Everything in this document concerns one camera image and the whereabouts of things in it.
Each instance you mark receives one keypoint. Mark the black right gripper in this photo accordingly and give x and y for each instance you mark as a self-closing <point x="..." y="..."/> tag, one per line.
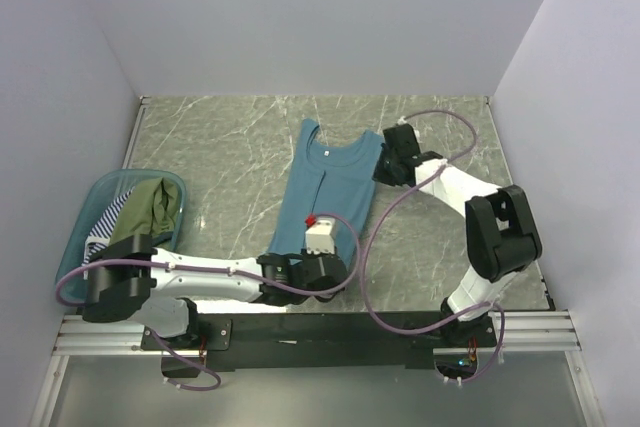
<point x="379" y="174"/>

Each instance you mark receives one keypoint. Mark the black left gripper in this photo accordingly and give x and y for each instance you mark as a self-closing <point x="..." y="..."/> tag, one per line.
<point x="307" y="257"/>

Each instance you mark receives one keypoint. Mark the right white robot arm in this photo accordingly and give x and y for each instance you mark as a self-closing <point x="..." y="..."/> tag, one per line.
<point x="502" y="239"/>

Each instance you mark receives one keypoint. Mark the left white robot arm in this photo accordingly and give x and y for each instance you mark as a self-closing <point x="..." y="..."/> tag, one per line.
<point x="135" y="279"/>

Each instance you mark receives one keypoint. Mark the olive green tank top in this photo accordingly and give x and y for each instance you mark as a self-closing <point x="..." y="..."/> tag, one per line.
<point x="152" y="207"/>

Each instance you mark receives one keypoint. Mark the blue white striped tank top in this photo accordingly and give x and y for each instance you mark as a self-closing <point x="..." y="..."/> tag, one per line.
<point x="100" y="234"/>

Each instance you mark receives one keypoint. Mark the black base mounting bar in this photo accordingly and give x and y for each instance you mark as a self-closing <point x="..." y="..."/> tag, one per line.
<point x="304" y="340"/>

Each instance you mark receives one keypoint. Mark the translucent teal laundry basket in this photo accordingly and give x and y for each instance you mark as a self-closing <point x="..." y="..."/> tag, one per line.
<point x="73" y="291"/>

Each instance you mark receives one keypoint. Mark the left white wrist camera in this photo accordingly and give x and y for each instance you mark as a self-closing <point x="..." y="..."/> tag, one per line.
<point x="320" y="234"/>

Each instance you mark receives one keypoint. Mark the aluminium frame rail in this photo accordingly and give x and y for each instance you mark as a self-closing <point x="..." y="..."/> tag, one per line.
<point x="525" y="332"/>

